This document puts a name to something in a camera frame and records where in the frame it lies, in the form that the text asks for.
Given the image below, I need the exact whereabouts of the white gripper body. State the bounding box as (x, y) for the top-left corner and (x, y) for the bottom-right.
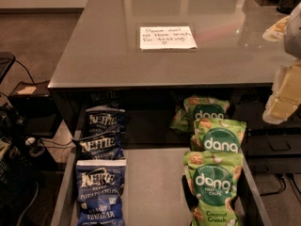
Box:
(284, 3), (301, 58)

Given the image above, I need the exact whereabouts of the white handwritten paper note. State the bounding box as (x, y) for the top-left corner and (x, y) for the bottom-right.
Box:
(139, 26), (198, 50)

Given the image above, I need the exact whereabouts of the black cable on floor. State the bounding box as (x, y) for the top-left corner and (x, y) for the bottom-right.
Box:
(12, 59), (36, 85)

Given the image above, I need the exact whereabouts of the green dang chip bag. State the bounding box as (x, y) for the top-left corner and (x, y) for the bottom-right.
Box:
(183, 151), (243, 226)
(190, 118), (246, 153)
(170, 95), (230, 134)

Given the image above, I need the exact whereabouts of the middle blue kettle chip bag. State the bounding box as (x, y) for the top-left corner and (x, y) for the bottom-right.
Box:
(72, 132), (124, 160)

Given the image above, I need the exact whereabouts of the blue kettle chip bag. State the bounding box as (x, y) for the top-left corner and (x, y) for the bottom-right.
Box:
(75, 159), (127, 226)
(86, 106), (126, 136)
(72, 132), (124, 160)

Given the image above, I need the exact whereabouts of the rear blue kettle chip bag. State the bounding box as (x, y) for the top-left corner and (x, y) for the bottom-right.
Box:
(86, 106), (126, 136)

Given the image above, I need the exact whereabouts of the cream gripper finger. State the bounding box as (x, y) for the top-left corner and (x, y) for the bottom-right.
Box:
(262, 16), (289, 41)
(262, 63), (301, 124)

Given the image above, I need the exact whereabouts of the front blue kettle chip bag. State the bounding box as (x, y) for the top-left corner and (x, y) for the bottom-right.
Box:
(75, 159), (127, 226)

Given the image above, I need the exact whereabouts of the black equipment at left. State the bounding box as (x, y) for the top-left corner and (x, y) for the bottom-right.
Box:
(0, 51), (48, 226)

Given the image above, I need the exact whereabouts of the open grey drawer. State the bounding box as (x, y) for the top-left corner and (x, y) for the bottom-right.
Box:
(51, 110), (272, 226)

